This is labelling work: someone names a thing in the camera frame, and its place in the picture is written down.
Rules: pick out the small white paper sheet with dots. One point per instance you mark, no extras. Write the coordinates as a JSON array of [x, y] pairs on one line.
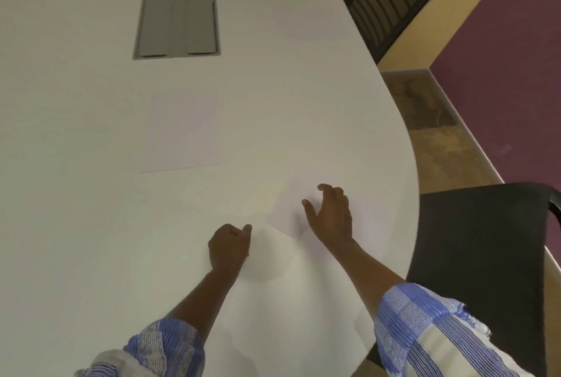
[[182, 135]]

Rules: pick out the black fabric seat chair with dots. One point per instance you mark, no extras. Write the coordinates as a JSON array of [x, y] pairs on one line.
[[477, 249]]

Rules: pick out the large white paper sheet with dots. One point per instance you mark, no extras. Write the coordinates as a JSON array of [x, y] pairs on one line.
[[307, 284]]

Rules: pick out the person's right forearm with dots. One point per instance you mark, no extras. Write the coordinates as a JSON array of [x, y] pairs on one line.
[[394, 302]]

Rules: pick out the person's left forearm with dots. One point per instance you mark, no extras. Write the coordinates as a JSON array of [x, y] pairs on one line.
[[193, 311]]

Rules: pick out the person's left hand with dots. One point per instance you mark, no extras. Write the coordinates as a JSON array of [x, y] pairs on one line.
[[228, 249]]

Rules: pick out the person's right hand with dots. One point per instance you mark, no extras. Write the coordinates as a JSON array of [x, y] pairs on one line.
[[335, 223]]

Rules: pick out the person's left thumb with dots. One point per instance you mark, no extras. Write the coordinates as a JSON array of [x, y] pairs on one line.
[[246, 229]]

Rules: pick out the person's right thumb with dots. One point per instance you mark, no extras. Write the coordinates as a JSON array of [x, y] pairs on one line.
[[309, 213]]

